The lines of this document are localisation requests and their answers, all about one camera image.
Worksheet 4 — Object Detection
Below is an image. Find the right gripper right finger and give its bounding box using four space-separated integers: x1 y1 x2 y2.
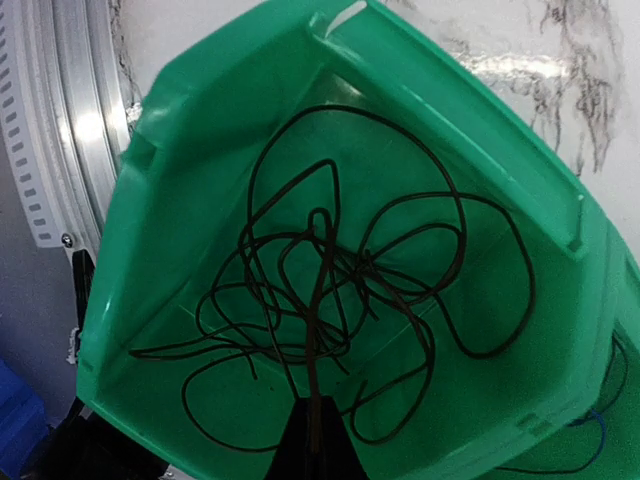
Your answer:
317 396 368 480

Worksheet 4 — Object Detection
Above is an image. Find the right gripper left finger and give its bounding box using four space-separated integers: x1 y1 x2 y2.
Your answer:
267 398 314 480

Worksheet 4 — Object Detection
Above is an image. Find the blue cable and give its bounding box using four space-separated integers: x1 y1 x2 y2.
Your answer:
494 408 609 476

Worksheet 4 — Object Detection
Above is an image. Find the green three-compartment bin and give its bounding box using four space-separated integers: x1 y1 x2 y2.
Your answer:
77 1 639 479

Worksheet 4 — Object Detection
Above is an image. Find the blue plastic crate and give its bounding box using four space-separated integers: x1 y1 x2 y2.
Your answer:
1 361 49 479

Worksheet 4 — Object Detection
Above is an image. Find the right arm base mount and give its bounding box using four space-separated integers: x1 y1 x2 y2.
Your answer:
71 249 95 352

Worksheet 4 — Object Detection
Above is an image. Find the front aluminium rail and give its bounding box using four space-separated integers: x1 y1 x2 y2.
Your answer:
1 1 139 253

